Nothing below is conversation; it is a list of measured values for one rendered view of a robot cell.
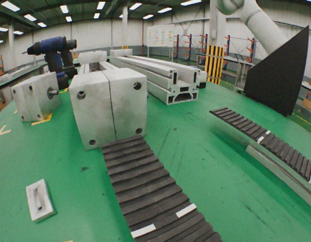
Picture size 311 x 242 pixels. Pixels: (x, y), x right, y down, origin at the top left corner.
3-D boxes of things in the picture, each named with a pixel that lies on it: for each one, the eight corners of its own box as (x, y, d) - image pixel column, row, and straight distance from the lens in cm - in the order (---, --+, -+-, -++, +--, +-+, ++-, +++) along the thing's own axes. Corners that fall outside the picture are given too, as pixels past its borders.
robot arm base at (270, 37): (274, 64, 79) (254, 35, 84) (301, 43, 75) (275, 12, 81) (258, 65, 61) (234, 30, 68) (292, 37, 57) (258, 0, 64)
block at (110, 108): (160, 131, 23) (163, 74, 19) (85, 151, 21) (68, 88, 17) (140, 110, 30) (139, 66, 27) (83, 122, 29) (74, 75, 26)
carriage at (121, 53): (132, 59, 87) (132, 48, 87) (114, 61, 84) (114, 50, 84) (125, 58, 102) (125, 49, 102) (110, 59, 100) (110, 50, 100)
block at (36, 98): (51, 120, 34) (40, 79, 32) (21, 122, 42) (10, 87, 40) (68, 102, 42) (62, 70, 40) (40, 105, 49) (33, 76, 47)
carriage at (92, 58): (107, 67, 58) (106, 51, 58) (80, 71, 58) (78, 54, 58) (102, 64, 74) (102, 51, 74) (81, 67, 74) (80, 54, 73)
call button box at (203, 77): (205, 88, 53) (208, 71, 51) (185, 90, 46) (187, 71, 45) (191, 82, 58) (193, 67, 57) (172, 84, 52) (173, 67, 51)
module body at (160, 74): (197, 100, 39) (201, 69, 37) (166, 105, 33) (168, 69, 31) (122, 65, 109) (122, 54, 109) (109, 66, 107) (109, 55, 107)
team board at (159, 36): (143, 66, 673) (144, 26, 675) (150, 65, 708) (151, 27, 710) (169, 70, 574) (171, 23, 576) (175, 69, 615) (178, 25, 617)
